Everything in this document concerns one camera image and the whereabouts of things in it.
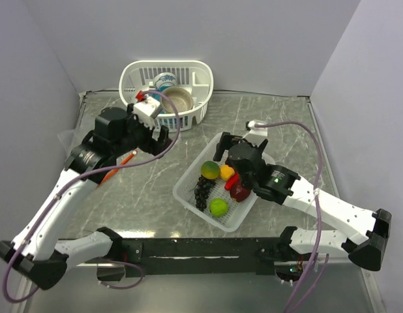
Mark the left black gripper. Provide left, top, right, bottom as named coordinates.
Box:
left=113, top=104, right=172, bottom=158

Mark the yellow fake lemon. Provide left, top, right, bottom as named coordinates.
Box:
left=220, top=164, right=235, bottom=181

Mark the green yellow fake mango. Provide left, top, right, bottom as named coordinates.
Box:
left=200, top=161, right=220, bottom=180

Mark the red fake apple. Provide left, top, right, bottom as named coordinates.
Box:
left=230, top=181, right=251, bottom=203

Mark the dark fake grapes bunch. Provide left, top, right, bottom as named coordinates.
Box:
left=194, top=175, right=216, bottom=211

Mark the green fake lime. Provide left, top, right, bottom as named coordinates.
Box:
left=209, top=198, right=228, bottom=218

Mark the clear zip top bag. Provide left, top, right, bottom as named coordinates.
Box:
left=56, top=128, right=138, bottom=186

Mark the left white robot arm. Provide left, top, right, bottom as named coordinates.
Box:
left=0, top=104, right=173, bottom=290

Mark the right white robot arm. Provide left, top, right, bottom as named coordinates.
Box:
left=172, top=120, right=392, bottom=271

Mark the beige ceramic bowl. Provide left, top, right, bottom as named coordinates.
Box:
left=160, top=87, right=194, bottom=113

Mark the white perforated rectangular basket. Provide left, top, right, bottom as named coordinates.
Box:
left=172, top=131, right=276, bottom=233

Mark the white round dish rack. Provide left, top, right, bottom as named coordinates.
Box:
left=119, top=59, right=214, bottom=131

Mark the blue floral white bowl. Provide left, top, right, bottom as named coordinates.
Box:
left=153, top=72, right=177, bottom=90

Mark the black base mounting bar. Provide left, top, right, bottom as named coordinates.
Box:
left=80, top=237, right=313, bottom=283

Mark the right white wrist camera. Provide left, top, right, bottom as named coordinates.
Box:
left=243, top=120, right=268, bottom=142

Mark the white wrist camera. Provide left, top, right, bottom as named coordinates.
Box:
left=133, top=97, right=162, bottom=128
left=243, top=120, right=268, bottom=142

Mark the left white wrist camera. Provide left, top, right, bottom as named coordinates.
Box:
left=133, top=97, right=162, bottom=128

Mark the aluminium frame rail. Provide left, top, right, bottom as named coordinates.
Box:
left=24, top=236, right=372, bottom=268

